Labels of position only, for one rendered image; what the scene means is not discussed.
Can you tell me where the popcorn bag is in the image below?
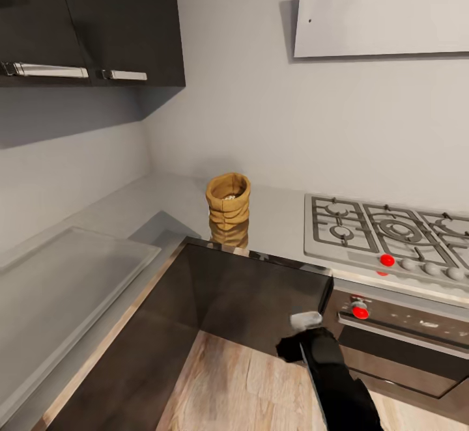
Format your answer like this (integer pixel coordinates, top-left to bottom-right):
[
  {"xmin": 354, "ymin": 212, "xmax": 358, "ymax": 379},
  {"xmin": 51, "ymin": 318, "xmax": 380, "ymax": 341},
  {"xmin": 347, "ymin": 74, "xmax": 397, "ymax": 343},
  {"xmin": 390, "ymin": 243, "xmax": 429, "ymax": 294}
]
[{"xmin": 206, "ymin": 173, "xmax": 251, "ymax": 230}]

